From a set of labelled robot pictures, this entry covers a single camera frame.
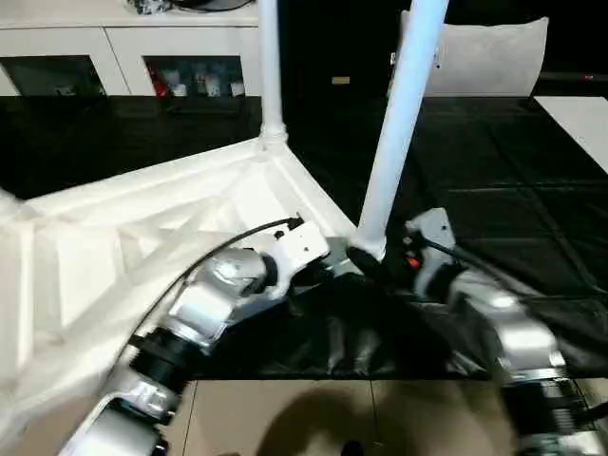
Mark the small white cup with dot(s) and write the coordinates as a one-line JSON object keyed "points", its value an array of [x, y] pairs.
{"points": [[179, 89], [235, 89]]}

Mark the white flat board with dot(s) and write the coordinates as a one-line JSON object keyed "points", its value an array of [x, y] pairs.
{"points": [[577, 123]]}

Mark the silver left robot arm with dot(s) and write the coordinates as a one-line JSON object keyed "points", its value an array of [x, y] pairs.
{"points": [[214, 299]]}

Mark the red box in cabinet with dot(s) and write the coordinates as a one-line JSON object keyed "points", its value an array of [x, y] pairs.
{"points": [[159, 83]]}

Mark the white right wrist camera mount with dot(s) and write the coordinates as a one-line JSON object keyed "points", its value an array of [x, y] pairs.
{"points": [[434, 228]]}

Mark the round grey appliance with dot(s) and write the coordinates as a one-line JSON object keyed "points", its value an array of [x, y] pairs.
{"points": [[214, 4]]}

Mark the black work mat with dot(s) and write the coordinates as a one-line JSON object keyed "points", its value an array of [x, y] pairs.
{"points": [[499, 190]]}

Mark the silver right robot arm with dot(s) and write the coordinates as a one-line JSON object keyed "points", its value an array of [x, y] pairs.
{"points": [[513, 328]]}

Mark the grey cushion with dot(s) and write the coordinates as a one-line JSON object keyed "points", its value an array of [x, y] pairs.
{"points": [[489, 62]]}

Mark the white cabinet with glass doors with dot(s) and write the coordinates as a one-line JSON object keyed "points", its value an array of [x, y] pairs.
{"points": [[119, 38]]}

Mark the tall black cabinet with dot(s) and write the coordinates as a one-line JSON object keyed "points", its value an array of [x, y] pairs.
{"points": [[332, 47]]}

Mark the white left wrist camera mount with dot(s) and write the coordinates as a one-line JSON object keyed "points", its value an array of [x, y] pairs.
{"points": [[304, 247]]}

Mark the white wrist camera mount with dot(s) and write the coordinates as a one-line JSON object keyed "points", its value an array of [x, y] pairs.
{"points": [[304, 247], [434, 228]]}

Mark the black metal bench leg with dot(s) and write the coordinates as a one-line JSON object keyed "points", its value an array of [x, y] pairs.
{"points": [[599, 411]]}

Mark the white plastic table top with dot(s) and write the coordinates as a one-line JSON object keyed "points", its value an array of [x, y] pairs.
{"points": [[95, 237]]}

